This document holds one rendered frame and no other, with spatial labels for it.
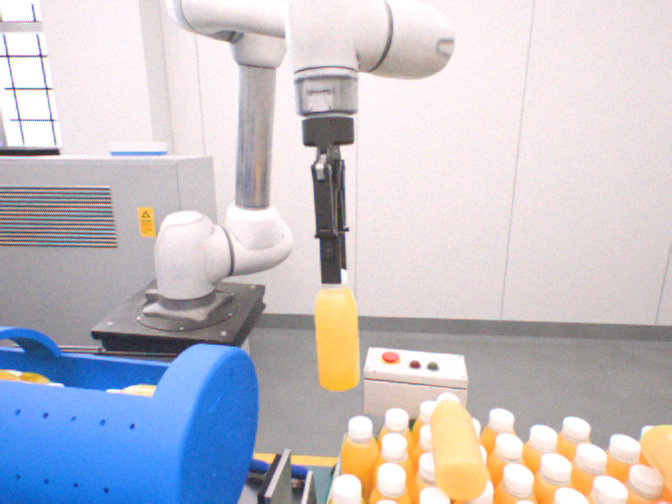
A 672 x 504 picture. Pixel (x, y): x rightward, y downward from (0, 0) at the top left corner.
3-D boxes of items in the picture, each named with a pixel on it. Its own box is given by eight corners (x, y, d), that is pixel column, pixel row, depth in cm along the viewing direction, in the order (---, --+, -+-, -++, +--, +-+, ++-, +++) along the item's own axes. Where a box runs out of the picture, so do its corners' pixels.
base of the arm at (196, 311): (166, 288, 138) (164, 272, 136) (231, 298, 133) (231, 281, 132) (128, 314, 121) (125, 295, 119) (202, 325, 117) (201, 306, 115)
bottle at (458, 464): (499, 488, 56) (478, 412, 72) (466, 450, 56) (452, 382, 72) (457, 512, 58) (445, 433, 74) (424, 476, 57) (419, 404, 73)
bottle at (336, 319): (362, 391, 67) (358, 286, 63) (318, 394, 66) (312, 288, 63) (358, 371, 73) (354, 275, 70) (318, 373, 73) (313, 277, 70)
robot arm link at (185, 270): (150, 284, 127) (143, 209, 120) (212, 273, 137) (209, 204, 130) (166, 305, 114) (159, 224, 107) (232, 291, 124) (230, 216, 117)
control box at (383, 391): (368, 387, 99) (369, 345, 96) (460, 397, 95) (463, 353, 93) (362, 413, 89) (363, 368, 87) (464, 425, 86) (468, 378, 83)
